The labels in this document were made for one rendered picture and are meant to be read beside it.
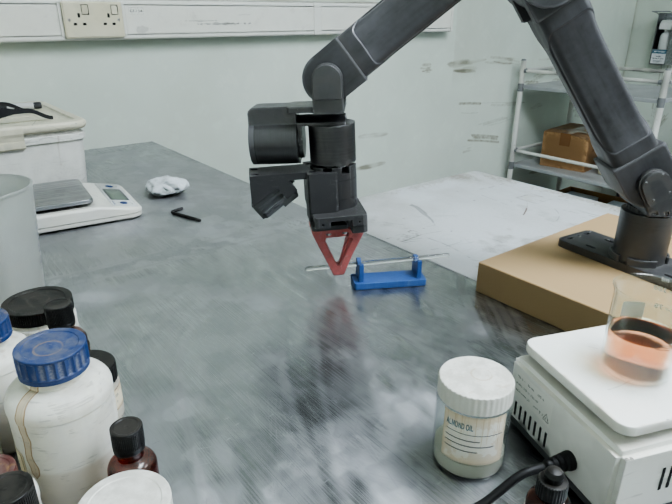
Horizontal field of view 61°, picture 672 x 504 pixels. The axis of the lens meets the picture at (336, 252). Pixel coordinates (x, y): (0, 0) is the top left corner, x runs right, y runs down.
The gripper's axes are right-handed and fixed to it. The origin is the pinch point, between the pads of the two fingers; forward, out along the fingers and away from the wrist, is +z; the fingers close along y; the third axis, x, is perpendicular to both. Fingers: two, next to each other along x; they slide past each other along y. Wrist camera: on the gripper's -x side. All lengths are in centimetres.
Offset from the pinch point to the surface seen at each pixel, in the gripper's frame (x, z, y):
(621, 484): 13.3, -1.3, 42.3
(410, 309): 7.9, 3.1, 7.9
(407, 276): 9.5, 2.1, 0.4
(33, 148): -53, -9, -50
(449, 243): 20.1, 3.7, -12.8
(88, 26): -48, -31, -91
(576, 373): 13.4, -5.6, 35.3
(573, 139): 130, 26, -165
